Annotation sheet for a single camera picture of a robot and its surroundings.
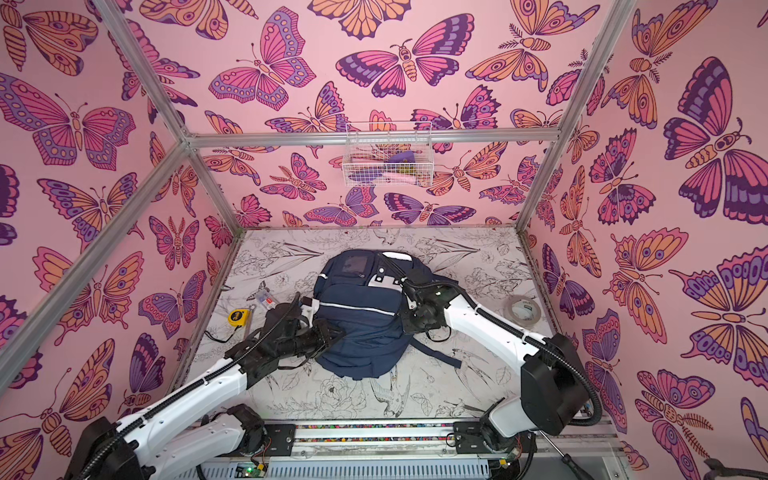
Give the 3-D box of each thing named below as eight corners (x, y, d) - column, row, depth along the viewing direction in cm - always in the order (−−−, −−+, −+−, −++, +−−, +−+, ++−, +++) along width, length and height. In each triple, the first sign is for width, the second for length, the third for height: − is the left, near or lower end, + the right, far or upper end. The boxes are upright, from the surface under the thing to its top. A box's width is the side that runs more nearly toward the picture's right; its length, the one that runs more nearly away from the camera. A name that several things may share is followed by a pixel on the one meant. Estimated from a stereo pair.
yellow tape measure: (227, 326, 96) (224, 323, 94) (233, 311, 99) (230, 308, 98) (246, 326, 96) (244, 323, 94) (251, 311, 99) (249, 308, 98)
